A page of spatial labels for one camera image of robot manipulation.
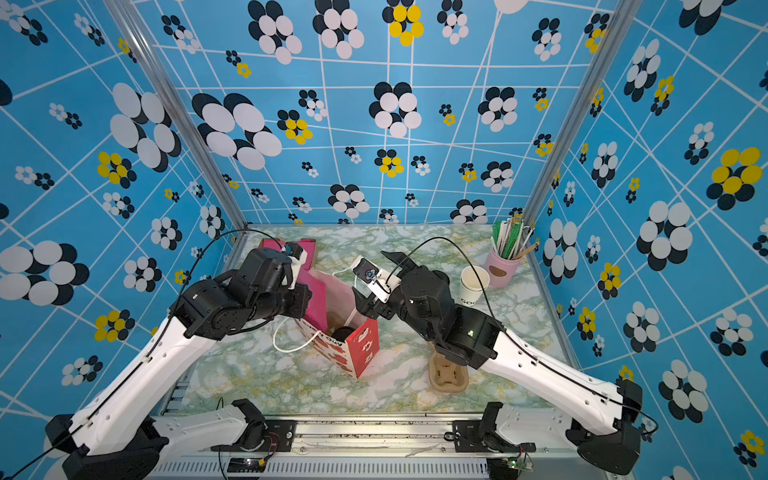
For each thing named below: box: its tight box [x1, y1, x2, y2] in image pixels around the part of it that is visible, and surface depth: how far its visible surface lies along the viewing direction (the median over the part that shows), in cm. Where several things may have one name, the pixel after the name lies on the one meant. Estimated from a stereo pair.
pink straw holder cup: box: [487, 248, 523, 288], surface depth 98 cm
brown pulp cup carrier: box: [428, 342, 469, 394], surface depth 82 cm
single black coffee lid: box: [331, 326, 356, 343], surface depth 78 cm
